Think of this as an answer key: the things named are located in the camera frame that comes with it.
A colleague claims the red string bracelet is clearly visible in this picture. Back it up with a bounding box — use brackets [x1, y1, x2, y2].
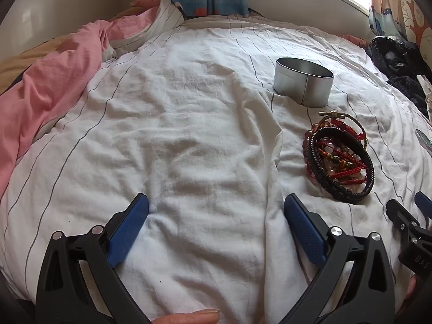
[305, 118, 368, 185]

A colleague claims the black braided bracelet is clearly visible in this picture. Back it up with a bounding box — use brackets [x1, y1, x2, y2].
[305, 126, 375, 204]

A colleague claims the amber bead bracelet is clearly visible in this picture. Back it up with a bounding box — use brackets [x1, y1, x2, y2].
[303, 121, 326, 178]

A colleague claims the orange print curtain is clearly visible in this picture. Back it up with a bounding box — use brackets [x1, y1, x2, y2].
[368, 0, 432, 58]

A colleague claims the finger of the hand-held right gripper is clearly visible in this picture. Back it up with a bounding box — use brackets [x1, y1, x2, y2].
[414, 191, 432, 221]
[386, 198, 422, 240]

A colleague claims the person's left hand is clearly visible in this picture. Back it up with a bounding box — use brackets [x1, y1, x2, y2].
[150, 308, 221, 324]

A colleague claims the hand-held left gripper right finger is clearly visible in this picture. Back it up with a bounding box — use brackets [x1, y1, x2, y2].
[284, 193, 396, 324]

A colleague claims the person's right hand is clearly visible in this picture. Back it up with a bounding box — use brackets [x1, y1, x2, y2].
[405, 274, 418, 306]

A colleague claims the olive cord bracelet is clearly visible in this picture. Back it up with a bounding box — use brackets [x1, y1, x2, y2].
[319, 110, 367, 150]

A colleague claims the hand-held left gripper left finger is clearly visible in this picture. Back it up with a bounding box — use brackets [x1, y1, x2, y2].
[35, 193, 151, 324]

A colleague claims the brown blanket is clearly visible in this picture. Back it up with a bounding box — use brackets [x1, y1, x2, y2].
[0, 7, 149, 92]

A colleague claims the dark clothing pile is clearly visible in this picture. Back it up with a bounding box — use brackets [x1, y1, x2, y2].
[364, 36, 432, 119]

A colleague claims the pink cloth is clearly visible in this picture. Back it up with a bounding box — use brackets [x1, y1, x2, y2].
[340, 34, 369, 47]

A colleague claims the round silver tin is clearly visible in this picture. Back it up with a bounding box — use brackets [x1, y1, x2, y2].
[273, 57, 335, 108]

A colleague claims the pink blanket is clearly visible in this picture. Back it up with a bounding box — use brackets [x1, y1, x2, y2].
[0, 5, 163, 196]

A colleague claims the white striped bed sheet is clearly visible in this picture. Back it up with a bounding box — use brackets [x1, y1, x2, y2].
[0, 17, 432, 324]

